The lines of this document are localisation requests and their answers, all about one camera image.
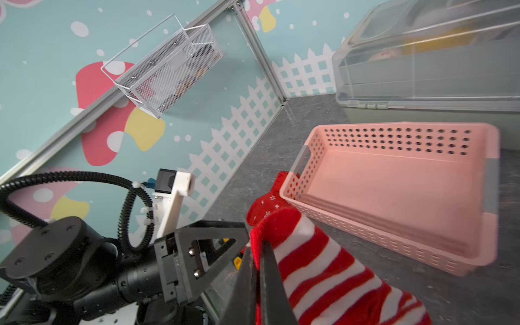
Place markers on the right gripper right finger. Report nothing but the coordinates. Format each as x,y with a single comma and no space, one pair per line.
275,307

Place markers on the clear lidded storage box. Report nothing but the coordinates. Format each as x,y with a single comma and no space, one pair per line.
434,61

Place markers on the white wire wall basket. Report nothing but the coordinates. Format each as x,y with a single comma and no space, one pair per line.
157,68

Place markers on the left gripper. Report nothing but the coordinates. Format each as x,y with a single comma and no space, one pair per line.
189,261

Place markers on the red snowflake santa sock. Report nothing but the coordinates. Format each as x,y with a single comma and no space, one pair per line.
270,204

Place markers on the pink perforated plastic basket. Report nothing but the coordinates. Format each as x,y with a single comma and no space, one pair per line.
428,191

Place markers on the red white striped santa sock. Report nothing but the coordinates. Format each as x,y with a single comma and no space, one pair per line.
325,284

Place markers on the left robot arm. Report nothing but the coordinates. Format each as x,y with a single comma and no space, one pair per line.
66,272

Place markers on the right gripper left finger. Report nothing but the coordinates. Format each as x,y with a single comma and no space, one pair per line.
242,306

